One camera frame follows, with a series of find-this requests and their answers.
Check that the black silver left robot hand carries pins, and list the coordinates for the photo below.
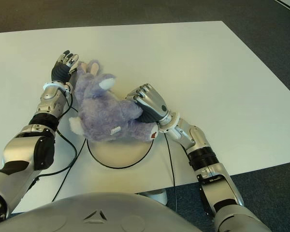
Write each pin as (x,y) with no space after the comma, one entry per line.
(59,72)

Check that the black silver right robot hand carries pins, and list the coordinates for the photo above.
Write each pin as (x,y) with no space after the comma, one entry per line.
(154,104)

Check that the purple plush bunny doll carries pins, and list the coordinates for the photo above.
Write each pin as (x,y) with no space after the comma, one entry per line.
(106,113)

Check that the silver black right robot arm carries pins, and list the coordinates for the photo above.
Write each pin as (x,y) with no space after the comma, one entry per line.
(200,145)

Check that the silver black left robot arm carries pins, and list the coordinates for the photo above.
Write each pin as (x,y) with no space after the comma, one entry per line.
(47,99)

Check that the white plate with black rim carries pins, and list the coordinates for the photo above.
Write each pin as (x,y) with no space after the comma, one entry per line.
(120,154)

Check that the silver table base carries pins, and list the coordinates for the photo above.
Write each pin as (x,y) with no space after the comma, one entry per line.
(157,195)

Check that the silver robot torso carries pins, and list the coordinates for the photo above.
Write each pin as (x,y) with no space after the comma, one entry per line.
(99,217)

